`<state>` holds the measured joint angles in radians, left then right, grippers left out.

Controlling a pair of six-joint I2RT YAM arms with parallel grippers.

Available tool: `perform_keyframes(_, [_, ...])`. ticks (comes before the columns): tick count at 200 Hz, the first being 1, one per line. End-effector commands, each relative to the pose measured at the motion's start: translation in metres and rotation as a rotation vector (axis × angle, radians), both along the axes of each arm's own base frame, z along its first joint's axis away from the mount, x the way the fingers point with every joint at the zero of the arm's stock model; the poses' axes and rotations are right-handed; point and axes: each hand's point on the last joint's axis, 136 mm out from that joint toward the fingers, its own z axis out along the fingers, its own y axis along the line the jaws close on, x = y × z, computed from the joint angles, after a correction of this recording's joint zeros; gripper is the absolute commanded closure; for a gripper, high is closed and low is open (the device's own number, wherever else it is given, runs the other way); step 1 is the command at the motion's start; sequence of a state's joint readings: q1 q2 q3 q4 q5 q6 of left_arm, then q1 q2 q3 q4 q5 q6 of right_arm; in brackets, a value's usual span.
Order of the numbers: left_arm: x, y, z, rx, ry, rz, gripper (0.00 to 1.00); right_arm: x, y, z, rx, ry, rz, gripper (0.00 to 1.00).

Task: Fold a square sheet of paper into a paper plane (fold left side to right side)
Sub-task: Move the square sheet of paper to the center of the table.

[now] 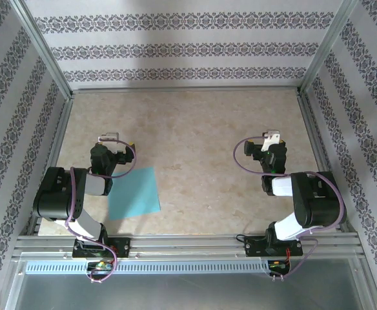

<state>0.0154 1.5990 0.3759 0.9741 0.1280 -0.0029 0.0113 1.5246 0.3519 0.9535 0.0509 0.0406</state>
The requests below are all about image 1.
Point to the light blue paper sheet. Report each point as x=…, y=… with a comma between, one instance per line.
x=137, y=197

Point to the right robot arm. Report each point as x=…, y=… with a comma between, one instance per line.
x=317, y=206

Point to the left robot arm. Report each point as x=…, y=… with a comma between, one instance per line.
x=56, y=193

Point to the grey metal sheet panel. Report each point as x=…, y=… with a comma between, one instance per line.
x=188, y=294

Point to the small electronics board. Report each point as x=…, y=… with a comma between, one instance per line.
x=277, y=265
x=99, y=265

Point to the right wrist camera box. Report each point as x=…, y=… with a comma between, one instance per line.
x=270, y=139

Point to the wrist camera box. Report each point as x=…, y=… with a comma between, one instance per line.
x=109, y=135
x=270, y=139

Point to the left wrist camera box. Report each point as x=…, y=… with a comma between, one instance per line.
x=109, y=135

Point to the aluminium side rail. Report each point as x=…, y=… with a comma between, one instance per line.
x=314, y=135
x=58, y=135

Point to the aluminium rail below patterned wall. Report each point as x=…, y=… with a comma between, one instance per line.
x=185, y=89

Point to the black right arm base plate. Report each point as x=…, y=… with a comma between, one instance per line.
x=253, y=247

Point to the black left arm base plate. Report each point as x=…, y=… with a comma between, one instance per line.
x=124, y=247

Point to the long aluminium base rail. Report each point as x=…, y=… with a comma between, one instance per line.
x=188, y=240

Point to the aluminium corner post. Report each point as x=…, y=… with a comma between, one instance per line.
x=327, y=48
x=43, y=48

